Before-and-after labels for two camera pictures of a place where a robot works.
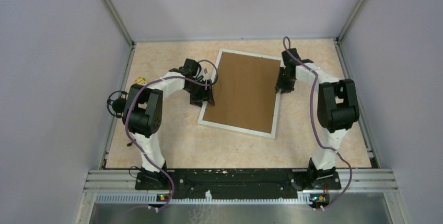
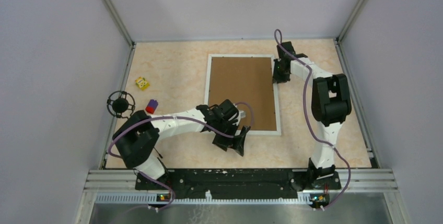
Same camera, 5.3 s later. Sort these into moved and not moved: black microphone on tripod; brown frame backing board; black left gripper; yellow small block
Moved: black left gripper
Not moved: black microphone on tripod; yellow small block; brown frame backing board
